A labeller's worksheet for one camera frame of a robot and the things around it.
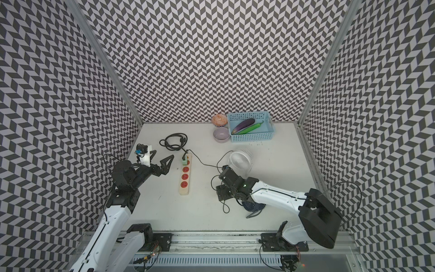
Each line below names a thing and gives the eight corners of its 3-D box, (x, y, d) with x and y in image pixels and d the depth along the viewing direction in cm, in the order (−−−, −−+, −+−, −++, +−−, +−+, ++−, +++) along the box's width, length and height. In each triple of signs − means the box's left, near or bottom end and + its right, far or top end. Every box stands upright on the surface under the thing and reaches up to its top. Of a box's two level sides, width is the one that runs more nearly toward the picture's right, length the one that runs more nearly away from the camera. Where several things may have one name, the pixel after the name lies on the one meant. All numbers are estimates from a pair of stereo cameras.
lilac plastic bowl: (211, 140, 111) (211, 134, 106) (219, 128, 117) (218, 123, 112) (226, 145, 108) (226, 139, 103) (233, 133, 114) (234, 128, 109)
